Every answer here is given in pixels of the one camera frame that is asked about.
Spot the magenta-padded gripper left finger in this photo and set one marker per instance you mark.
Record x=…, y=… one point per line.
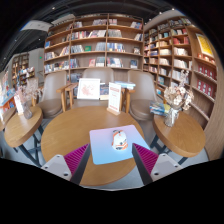
x=76, y=160

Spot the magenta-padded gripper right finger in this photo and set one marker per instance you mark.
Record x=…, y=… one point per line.
x=146, y=160

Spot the white orange computer mouse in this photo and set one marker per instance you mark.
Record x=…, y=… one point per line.
x=119, y=140

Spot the pink blue gradient mouse pad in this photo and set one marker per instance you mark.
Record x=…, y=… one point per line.
x=103, y=146

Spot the round wooden side table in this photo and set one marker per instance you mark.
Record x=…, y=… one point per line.
x=181, y=136
x=21, y=128

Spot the glass vase with white flowers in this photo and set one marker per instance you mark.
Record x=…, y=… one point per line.
x=170, y=118

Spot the colourful magazines stack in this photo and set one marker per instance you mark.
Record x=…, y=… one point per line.
x=158, y=108

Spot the beige armchair with wooden arms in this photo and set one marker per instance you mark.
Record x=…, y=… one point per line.
x=141, y=96
x=51, y=96
x=98, y=72

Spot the white red sign, wooden stand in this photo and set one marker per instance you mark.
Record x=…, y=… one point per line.
x=114, y=97

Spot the white framed floral picture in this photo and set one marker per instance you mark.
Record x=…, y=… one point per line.
x=88, y=88

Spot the dark cover book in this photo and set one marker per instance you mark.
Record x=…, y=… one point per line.
x=104, y=90

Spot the light blue flat book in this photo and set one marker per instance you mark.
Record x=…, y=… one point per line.
x=126, y=84

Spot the small white card sign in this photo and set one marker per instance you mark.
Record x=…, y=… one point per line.
x=18, y=105

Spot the colourful book display table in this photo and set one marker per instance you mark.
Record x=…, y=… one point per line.
x=6, y=93

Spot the small distant wooden bookshelf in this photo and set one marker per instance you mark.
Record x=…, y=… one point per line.
x=21, y=66

